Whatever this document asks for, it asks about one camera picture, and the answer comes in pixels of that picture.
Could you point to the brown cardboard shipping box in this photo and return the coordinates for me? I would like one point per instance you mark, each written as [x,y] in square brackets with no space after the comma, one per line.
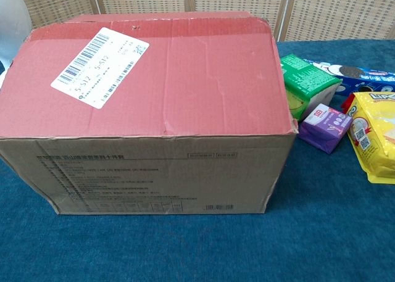
[172,171]

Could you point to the white barcode shipping label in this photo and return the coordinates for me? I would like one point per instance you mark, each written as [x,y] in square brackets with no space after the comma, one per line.
[98,69]

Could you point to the blue tablecloth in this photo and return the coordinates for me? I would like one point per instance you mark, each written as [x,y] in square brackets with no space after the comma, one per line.
[216,251]

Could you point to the green snack package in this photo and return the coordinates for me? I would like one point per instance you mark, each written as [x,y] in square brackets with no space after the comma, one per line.
[304,78]

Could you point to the purple small tissue pack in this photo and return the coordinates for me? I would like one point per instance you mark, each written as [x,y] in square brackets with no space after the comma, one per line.
[324,131]

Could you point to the red snack package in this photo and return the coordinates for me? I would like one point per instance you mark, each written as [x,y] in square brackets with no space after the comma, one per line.
[347,102]

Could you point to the yellow snack bag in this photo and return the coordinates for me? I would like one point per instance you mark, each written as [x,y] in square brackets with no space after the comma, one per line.
[376,134]

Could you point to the blue sandwich cookie box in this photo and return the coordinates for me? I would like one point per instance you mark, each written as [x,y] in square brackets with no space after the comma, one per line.
[370,78]

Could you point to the woven wooden folding screen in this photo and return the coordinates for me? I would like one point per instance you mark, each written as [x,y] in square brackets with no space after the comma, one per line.
[333,7]

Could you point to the white rounded object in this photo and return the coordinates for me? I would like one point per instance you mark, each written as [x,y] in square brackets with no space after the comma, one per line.
[12,26]

